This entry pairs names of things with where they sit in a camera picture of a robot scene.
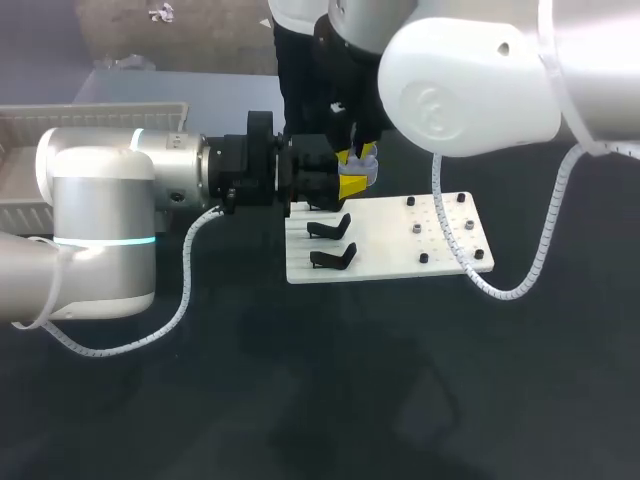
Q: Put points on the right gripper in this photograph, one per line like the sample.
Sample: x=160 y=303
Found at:
x=320 y=85

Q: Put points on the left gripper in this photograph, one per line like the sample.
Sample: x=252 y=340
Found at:
x=245 y=170

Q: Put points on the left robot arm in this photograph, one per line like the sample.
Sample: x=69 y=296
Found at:
x=100 y=200

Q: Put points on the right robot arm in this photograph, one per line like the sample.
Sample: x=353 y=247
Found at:
x=480 y=80

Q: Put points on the white plate with black stands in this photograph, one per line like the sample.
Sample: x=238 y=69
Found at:
x=390 y=240

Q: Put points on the grey slotted basket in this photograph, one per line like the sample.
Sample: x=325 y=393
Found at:
x=60 y=117

